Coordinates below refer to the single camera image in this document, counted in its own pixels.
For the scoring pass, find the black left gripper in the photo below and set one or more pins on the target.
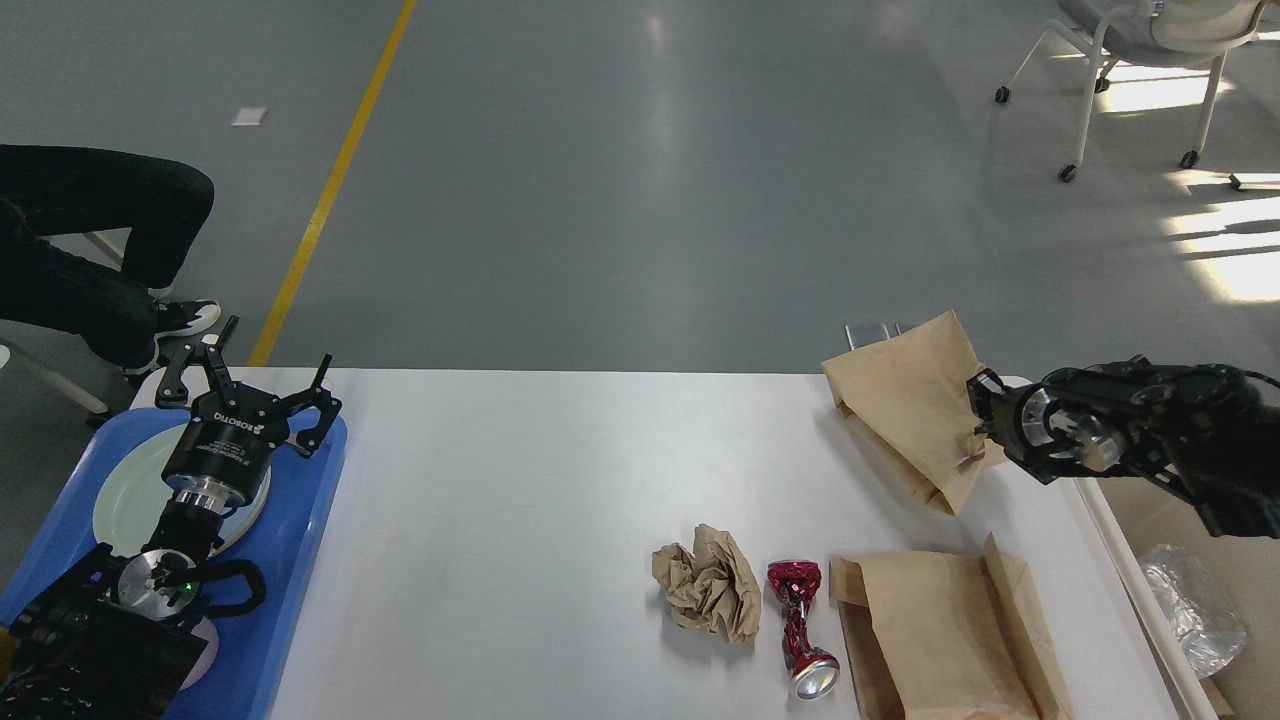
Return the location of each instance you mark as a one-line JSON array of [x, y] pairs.
[[228, 440]]

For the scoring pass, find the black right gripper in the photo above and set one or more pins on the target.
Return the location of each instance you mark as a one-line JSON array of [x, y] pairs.
[[1046, 437]]

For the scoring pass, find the brown paper bag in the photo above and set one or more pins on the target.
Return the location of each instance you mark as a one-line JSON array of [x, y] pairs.
[[933, 635], [908, 397]]

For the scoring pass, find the green plate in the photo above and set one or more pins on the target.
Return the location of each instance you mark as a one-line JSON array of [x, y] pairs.
[[131, 499]]

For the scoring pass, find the crushed red soda can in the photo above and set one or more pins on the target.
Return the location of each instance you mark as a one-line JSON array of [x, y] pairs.
[[814, 671]]

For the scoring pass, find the aluminium foil tray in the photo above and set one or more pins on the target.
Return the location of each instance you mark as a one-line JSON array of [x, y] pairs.
[[1210, 631]]

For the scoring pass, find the brown paper ball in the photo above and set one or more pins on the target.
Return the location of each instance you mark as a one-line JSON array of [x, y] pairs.
[[711, 586]]

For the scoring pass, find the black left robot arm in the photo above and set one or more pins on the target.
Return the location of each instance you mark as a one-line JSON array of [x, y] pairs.
[[168, 578]]

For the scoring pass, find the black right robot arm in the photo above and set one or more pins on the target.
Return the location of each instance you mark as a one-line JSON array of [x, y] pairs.
[[1203, 433]]

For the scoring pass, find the black green sneaker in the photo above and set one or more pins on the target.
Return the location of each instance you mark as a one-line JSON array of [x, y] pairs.
[[175, 319]]

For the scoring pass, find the blue plastic tray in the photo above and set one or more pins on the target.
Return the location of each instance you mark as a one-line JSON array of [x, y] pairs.
[[283, 541]]

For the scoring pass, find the grey floor outlet plate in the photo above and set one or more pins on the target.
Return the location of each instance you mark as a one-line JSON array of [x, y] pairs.
[[863, 334]]

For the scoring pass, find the white plastic bin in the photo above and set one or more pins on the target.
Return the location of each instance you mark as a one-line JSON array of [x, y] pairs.
[[1133, 518]]

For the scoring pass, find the person leg dark jeans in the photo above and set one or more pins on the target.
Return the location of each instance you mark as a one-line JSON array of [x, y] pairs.
[[91, 238]]

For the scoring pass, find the white office chair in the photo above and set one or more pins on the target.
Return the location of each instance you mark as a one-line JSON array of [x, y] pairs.
[[1154, 34]]

